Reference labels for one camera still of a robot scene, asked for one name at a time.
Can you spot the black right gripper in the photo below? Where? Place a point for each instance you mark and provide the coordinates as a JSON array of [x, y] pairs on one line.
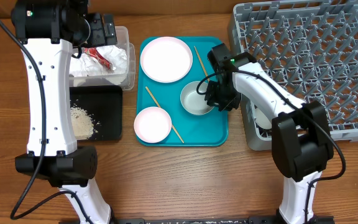
[[234, 102]]

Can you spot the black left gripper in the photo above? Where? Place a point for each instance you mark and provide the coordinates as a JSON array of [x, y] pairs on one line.
[[99, 38]]

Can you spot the red snack wrapper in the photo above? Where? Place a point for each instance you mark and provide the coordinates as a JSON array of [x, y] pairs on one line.
[[92, 52]]

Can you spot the grey bowl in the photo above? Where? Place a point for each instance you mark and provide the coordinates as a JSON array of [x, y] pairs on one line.
[[193, 102]]

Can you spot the white napkin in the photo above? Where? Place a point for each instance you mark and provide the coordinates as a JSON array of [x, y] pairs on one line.
[[87, 66]]

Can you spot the white paper cup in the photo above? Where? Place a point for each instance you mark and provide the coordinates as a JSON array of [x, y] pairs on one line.
[[263, 121]]

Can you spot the small pink bowl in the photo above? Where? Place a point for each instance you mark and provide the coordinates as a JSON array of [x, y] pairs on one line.
[[150, 126]]

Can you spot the pile of rice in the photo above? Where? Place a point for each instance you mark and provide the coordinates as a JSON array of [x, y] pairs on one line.
[[83, 123]]

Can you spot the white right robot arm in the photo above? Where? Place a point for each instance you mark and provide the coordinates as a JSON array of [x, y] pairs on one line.
[[301, 144]]

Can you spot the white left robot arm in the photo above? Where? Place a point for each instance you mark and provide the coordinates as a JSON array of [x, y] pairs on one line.
[[50, 34]]

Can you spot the grey dishwasher rack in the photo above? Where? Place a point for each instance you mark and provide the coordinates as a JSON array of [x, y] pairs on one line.
[[310, 48]]

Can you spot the clear plastic bin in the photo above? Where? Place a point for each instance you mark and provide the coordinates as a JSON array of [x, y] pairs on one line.
[[128, 83]]

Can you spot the right wooden chopstick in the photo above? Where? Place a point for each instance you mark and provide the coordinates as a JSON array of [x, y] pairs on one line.
[[200, 61]]

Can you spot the wooden chopstick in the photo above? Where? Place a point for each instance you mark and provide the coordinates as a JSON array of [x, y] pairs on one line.
[[200, 61], [165, 114]]

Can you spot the teal serving tray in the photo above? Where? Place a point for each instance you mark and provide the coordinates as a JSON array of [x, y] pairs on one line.
[[208, 130]]

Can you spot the large pink plate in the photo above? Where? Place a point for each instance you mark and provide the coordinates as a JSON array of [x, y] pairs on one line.
[[166, 59]]

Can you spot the left wooden chopstick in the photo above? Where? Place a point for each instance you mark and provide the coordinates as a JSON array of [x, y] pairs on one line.
[[165, 114]]

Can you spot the black plastic tray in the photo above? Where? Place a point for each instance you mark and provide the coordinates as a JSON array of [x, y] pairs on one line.
[[105, 102]]

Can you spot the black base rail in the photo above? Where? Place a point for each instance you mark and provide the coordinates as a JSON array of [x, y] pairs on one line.
[[228, 220]]

